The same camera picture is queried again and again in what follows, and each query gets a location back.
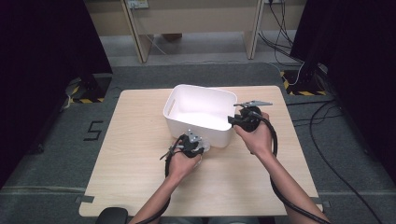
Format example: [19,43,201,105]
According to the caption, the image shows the black stand with striped tape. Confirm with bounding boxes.
[279,46,329,97]
[66,73,113,105]

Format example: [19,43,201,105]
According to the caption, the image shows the beige wooden desk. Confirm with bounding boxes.
[84,0,307,64]

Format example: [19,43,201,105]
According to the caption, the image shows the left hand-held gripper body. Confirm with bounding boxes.
[178,130,205,159]

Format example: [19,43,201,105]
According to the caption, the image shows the short white cable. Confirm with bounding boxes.
[293,61,305,87]

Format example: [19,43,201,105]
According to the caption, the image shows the grey tape strip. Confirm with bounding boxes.
[311,196,332,209]
[74,194,95,204]

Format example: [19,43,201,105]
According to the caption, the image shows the black curtain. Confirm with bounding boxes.
[289,0,396,185]
[0,0,114,188]

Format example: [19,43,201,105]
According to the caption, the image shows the person's right hand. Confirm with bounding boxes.
[233,111,275,160]

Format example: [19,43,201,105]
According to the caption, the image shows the left hand-held gripper black cable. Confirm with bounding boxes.
[136,134,188,224]

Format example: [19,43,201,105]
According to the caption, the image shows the white wall socket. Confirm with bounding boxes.
[126,0,149,9]

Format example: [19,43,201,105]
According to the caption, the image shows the long thin black floor cable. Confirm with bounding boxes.
[308,100,385,224]

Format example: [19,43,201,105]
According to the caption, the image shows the bundle of black cables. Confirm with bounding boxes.
[257,0,306,67]

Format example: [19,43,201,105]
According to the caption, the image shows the hand-held gripper black cable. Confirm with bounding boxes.
[248,111,332,224]
[136,134,188,224]

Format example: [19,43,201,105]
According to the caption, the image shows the right hand-held gripper black cable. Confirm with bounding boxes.
[248,111,332,224]

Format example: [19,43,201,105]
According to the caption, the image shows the person's left hand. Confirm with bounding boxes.
[167,148,204,183]

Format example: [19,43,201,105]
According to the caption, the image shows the white knitted cloth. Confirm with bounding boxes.
[196,138,212,154]

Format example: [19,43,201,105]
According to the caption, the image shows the white plastic bin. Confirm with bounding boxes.
[163,83,238,148]

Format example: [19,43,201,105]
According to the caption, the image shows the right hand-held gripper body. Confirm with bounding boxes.
[233,100,274,133]

